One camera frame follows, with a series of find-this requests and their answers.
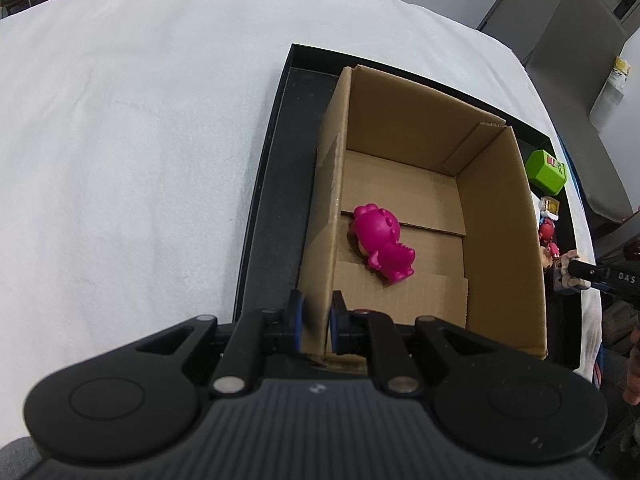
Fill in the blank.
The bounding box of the brown hair doll figurine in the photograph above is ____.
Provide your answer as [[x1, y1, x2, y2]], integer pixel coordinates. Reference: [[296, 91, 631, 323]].
[[540, 247, 591, 294]]

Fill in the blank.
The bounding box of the white bottle yellow cap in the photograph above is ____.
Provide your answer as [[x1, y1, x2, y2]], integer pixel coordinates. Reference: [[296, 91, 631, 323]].
[[589, 56, 630, 131]]

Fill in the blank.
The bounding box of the magenta dinosaur figurine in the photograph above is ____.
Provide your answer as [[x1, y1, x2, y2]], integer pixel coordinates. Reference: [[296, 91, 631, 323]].
[[349, 204, 416, 284]]

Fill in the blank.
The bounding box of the green cube toy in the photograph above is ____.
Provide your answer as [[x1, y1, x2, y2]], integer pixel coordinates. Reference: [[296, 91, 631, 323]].
[[525, 150, 568, 196]]

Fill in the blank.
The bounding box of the brown cardboard box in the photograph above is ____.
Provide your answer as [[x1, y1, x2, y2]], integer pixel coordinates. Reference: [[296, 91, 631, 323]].
[[298, 66, 547, 361]]

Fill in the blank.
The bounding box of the red blue small figurine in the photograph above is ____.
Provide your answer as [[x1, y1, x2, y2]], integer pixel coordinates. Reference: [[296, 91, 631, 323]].
[[538, 196, 560, 260]]

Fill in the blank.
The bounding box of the black tray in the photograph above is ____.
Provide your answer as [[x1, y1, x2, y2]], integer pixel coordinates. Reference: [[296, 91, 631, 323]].
[[232, 42, 584, 369]]

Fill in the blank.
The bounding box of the white table cloth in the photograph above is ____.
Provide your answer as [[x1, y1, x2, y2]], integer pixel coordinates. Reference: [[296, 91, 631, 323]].
[[0, 0, 604, 449]]

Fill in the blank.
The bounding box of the right hand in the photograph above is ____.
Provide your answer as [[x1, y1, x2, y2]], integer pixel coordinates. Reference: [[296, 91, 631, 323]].
[[623, 327, 640, 406]]

